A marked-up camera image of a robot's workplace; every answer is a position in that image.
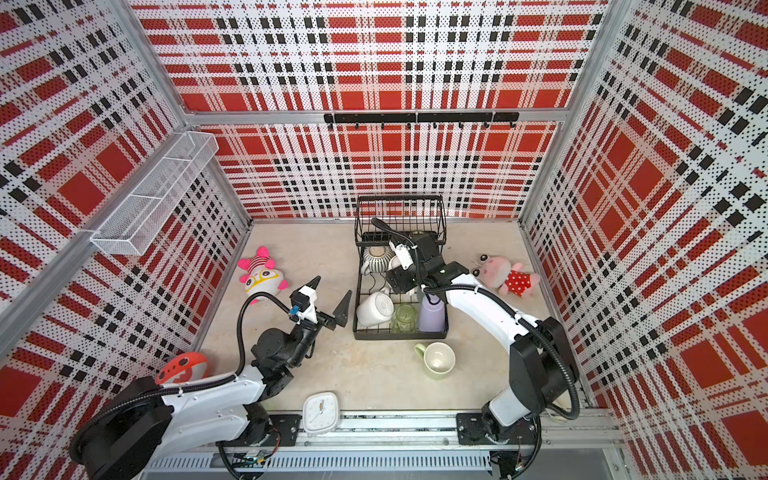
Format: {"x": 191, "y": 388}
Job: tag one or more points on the white square alarm clock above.
{"x": 320, "y": 413}

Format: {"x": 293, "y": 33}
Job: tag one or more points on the lilac plastic cup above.
{"x": 432, "y": 315}

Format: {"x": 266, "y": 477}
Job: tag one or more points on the red monster plush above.
{"x": 187, "y": 367}

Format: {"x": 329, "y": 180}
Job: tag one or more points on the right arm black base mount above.
{"x": 481, "y": 428}

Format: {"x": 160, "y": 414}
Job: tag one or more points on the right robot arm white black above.
{"x": 542, "y": 372}

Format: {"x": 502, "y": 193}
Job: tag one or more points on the white mug red inside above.
{"x": 394, "y": 264}

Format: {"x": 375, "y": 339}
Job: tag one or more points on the black wire dish rack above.
{"x": 395, "y": 234}

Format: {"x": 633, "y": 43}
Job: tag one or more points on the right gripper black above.
{"x": 397, "y": 276}

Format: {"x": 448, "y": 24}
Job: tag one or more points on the pink pig plush red dress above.
{"x": 498, "y": 272}

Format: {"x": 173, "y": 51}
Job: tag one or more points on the ribbed grey-green cup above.
{"x": 376, "y": 259}

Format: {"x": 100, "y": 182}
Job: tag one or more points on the green transparent glass mug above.
{"x": 405, "y": 319}

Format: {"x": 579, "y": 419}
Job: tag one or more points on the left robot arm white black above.
{"x": 147, "y": 421}

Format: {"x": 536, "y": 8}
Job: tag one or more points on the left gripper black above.
{"x": 340, "y": 313}

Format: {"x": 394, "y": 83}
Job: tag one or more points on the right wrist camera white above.
{"x": 402, "y": 251}

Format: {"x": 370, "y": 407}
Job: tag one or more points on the pink white owl plush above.
{"x": 261, "y": 274}

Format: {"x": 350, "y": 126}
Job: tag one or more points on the black wall hook rail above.
{"x": 483, "y": 117}

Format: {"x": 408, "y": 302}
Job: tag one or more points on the white wire wall basket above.
{"x": 135, "y": 223}

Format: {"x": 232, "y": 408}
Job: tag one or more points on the white ceramic mug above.
{"x": 377, "y": 308}

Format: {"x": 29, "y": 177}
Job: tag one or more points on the light green ceramic mug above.
{"x": 438, "y": 359}

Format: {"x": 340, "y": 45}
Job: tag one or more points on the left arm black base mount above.
{"x": 282, "y": 429}

